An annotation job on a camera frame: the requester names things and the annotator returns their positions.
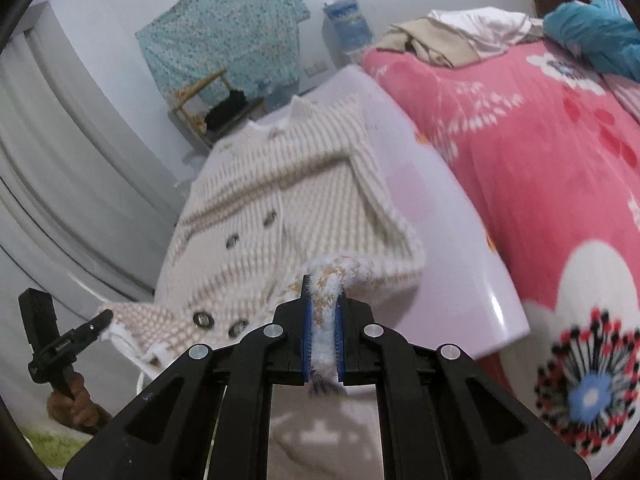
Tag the black bag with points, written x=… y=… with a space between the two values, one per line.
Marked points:
x=225 y=110

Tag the white curtain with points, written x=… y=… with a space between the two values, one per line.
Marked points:
x=75 y=160

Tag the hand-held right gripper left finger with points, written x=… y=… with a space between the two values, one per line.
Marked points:
x=306 y=345

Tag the wooden chair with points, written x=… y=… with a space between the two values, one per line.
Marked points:
x=201 y=86

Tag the teal floral hanging cloth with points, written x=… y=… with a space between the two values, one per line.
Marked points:
x=225 y=25

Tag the pink floral blanket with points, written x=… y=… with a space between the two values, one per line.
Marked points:
x=525 y=150

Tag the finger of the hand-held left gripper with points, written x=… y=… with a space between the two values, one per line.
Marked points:
x=87 y=330

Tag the person's left hand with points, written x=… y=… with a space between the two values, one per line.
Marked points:
x=80 y=405

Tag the white cloth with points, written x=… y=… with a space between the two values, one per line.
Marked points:
x=485 y=25

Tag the white wall socket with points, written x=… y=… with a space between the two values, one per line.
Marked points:
x=316 y=68

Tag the beige white checkered coat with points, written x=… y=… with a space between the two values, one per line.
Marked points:
x=300 y=200

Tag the person's left forearm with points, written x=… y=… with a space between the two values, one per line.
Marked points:
x=50 y=442

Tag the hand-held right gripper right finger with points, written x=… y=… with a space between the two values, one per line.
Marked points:
x=340 y=345

